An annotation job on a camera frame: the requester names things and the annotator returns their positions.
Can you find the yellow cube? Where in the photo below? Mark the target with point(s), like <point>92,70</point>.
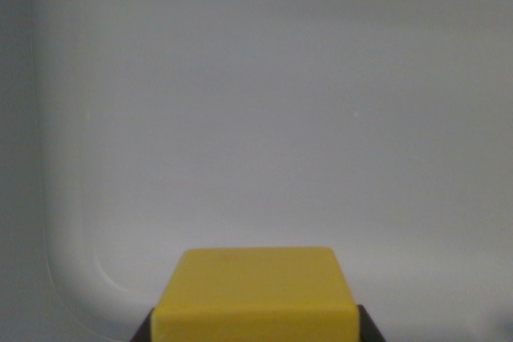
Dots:
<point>256,298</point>

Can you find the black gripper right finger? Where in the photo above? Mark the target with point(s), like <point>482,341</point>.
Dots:
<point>370,328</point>

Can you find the grey plastic bin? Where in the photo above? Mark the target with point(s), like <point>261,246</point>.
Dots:
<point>256,97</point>

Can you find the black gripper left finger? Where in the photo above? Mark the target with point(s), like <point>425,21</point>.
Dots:
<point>142,330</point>

